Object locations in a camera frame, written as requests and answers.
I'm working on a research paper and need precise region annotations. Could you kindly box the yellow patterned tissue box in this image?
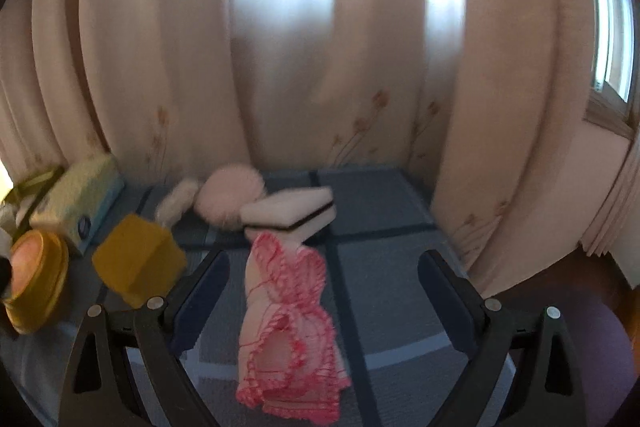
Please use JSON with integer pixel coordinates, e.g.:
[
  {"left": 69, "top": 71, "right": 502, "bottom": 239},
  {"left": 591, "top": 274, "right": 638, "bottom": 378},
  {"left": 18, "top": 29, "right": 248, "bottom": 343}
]
[{"left": 29, "top": 154, "right": 125, "bottom": 256}]

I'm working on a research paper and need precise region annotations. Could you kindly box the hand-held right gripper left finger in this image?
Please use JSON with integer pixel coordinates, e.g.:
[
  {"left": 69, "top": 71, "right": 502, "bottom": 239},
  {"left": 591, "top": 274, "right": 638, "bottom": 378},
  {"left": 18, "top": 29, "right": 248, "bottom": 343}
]
[{"left": 57, "top": 251, "right": 231, "bottom": 427}]

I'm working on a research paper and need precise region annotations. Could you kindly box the gathered white curtain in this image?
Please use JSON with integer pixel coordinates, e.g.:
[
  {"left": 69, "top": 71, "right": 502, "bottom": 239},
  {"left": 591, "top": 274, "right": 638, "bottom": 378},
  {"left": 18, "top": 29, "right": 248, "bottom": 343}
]
[{"left": 582, "top": 152, "right": 640, "bottom": 280}]

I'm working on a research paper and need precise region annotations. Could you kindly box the pink fluffy puff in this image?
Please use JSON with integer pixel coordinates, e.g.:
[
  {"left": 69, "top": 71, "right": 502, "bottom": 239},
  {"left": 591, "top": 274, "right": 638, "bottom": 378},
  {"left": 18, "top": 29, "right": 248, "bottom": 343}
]
[{"left": 193, "top": 164, "right": 266, "bottom": 231}]

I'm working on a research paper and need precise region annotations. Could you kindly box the white sponge with black layer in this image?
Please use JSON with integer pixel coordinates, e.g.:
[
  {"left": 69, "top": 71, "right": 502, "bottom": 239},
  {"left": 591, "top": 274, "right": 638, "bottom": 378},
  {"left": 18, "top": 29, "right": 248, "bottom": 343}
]
[{"left": 239, "top": 186, "right": 335, "bottom": 249}]

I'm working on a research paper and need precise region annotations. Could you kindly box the window with metal frame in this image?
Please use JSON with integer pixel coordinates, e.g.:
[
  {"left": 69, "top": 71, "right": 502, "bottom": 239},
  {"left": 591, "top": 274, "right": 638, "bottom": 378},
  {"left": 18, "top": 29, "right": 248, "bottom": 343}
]
[{"left": 575, "top": 0, "right": 640, "bottom": 138}]

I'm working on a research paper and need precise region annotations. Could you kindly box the white cloth with pink trim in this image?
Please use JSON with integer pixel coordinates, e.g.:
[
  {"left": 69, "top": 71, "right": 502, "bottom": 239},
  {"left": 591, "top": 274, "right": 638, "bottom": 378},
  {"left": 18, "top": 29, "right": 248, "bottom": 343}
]
[{"left": 236, "top": 231, "right": 352, "bottom": 419}]

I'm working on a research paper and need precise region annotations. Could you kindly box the blue checked tablecloth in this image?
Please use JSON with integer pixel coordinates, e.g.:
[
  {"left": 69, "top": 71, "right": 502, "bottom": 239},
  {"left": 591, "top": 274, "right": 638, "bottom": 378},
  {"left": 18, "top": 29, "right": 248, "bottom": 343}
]
[{"left": 0, "top": 164, "right": 516, "bottom": 427}]

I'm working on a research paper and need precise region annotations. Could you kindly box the white fluffy puff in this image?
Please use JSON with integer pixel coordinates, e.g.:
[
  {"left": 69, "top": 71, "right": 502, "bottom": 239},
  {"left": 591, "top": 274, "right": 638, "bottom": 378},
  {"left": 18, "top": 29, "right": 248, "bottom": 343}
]
[{"left": 155, "top": 179, "right": 202, "bottom": 228}]

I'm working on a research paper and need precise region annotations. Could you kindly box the gold rectangular tin box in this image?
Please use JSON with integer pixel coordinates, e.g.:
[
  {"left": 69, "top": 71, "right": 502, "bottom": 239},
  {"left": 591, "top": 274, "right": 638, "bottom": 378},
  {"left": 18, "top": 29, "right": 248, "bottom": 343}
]
[{"left": 0, "top": 166, "right": 67, "bottom": 230}]

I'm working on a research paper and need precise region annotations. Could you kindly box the round yellow tin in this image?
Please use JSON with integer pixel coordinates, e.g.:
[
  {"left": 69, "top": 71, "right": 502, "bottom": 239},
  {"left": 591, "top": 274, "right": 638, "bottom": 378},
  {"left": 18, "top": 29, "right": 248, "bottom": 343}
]
[{"left": 0, "top": 229, "right": 70, "bottom": 336}]

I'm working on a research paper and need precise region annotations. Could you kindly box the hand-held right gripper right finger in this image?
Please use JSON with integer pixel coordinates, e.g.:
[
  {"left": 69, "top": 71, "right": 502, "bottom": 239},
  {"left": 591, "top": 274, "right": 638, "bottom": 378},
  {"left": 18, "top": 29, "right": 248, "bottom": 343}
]
[{"left": 417, "top": 251, "right": 586, "bottom": 427}]

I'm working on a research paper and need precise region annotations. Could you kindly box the purple chair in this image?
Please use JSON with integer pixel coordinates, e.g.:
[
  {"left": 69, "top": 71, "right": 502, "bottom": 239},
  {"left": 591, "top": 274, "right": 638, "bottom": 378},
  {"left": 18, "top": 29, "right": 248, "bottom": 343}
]
[{"left": 500, "top": 257, "right": 638, "bottom": 427}]

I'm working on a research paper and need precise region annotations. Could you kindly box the floral cream curtain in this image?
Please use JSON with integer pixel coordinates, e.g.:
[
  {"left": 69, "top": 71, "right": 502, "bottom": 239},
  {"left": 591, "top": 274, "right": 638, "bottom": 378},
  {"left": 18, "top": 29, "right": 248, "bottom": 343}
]
[{"left": 0, "top": 0, "right": 601, "bottom": 293}]

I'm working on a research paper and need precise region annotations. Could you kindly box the yellow sponge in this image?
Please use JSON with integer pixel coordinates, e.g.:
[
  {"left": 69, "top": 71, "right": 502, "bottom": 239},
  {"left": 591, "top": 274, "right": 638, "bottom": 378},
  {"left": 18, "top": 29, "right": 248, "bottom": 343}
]
[{"left": 92, "top": 213, "right": 187, "bottom": 309}]

